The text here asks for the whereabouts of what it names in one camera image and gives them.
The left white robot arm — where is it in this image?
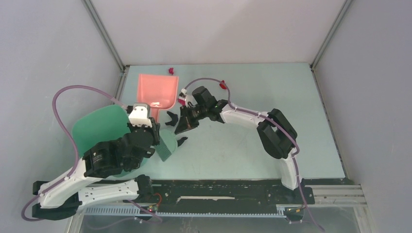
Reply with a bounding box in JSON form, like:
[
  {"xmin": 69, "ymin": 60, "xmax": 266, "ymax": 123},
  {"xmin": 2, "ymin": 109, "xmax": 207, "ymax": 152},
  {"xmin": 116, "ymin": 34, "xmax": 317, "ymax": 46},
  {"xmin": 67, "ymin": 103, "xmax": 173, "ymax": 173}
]
[{"xmin": 32, "ymin": 122, "xmax": 160, "ymax": 220}]

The right aluminium frame post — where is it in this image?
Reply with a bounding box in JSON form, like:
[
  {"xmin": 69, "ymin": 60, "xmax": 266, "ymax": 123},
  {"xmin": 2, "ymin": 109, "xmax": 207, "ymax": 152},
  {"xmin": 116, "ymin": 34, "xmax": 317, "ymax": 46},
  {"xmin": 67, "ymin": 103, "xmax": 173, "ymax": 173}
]
[{"xmin": 310, "ymin": 0, "xmax": 354, "ymax": 72}]

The aluminium frame post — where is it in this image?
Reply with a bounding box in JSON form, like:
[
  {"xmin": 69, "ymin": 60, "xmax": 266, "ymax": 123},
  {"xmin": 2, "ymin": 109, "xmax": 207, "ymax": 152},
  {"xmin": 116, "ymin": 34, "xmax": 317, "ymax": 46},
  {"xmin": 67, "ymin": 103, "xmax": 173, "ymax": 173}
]
[
  {"xmin": 310, "ymin": 0, "xmax": 354, "ymax": 72},
  {"xmin": 82, "ymin": 0, "xmax": 125, "ymax": 72}
]

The purple cable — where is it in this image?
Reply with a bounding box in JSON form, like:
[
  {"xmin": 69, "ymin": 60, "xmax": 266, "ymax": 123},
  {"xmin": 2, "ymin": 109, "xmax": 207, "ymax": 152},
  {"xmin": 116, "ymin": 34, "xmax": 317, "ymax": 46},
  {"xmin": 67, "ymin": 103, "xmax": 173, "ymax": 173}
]
[
  {"xmin": 185, "ymin": 77, "xmax": 326, "ymax": 233},
  {"xmin": 21, "ymin": 84, "xmax": 163, "ymax": 231}
]

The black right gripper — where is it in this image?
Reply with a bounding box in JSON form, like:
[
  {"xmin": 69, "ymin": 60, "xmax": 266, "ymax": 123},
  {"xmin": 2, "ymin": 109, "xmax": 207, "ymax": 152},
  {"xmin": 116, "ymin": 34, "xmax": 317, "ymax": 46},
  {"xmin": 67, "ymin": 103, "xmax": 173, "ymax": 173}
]
[{"xmin": 176, "ymin": 104, "xmax": 208, "ymax": 133}]

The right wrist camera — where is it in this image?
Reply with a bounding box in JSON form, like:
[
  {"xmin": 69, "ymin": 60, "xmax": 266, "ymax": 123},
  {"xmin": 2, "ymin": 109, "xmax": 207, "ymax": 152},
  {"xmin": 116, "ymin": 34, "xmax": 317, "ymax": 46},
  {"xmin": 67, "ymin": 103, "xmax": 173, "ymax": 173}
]
[{"xmin": 177, "ymin": 88, "xmax": 191, "ymax": 106}]

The black twisted paper scrap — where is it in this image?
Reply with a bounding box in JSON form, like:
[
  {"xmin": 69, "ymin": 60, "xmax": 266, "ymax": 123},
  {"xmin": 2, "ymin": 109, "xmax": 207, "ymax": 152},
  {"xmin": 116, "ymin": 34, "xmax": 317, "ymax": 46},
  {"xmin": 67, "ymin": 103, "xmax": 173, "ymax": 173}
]
[{"xmin": 177, "ymin": 137, "xmax": 188, "ymax": 147}]

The left aluminium frame post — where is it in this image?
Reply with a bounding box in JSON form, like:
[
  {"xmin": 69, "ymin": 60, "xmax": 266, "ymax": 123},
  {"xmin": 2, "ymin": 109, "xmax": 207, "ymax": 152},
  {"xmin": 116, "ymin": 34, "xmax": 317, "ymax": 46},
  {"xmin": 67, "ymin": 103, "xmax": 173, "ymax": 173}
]
[{"xmin": 82, "ymin": 0, "xmax": 125, "ymax": 72}]

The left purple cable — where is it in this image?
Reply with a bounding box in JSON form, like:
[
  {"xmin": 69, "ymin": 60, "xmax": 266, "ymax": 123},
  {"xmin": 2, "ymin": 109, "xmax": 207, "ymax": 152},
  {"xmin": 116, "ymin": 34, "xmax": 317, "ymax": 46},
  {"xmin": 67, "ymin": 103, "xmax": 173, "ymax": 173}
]
[{"xmin": 21, "ymin": 84, "xmax": 163, "ymax": 231}]

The green hand brush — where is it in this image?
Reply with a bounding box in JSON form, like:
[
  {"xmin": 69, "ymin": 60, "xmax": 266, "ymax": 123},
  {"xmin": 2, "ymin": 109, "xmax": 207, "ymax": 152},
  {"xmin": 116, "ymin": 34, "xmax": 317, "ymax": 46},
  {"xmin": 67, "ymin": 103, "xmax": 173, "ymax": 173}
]
[{"xmin": 155, "ymin": 130, "xmax": 178, "ymax": 162}]

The pink plastic dustpan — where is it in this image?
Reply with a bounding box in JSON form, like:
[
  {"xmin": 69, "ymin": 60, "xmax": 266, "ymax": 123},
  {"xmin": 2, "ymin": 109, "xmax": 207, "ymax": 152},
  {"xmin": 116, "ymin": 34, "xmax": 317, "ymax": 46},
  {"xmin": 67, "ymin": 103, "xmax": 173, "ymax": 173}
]
[{"xmin": 137, "ymin": 74, "xmax": 179, "ymax": 121}]

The middle red paper scrap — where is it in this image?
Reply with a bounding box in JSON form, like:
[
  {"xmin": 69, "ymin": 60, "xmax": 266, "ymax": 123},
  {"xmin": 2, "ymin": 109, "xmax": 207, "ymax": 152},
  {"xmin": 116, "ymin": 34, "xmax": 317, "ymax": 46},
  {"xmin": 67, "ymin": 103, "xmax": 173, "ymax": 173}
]
[{"xmin": 219, "ymin": 80, "xmax": 227, "ymax": 90}]

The green plastic waste bin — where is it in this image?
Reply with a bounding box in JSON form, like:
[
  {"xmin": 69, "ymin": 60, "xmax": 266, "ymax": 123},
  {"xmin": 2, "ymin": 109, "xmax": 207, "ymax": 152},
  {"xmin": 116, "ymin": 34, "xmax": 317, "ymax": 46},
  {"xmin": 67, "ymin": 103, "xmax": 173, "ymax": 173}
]
[{"xmin": 72, "ymin": 105, "xmax": 146, "ymax": 179}]

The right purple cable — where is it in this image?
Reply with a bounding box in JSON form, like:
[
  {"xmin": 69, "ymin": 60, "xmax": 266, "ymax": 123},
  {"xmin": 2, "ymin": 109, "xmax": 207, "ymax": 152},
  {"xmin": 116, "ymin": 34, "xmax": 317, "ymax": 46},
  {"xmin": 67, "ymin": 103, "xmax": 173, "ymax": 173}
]
[{"xmin": 185, "ymin": 77, "xmax": 326, "ymax": 233}]

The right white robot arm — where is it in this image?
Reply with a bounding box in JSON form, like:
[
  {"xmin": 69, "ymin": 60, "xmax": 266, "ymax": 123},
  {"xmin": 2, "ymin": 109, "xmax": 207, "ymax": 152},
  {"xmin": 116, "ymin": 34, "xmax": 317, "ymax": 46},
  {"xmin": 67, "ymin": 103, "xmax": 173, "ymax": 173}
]
[{"xmin": 174, "ymin": 86, "xmax": 302, "ymax": 203}]

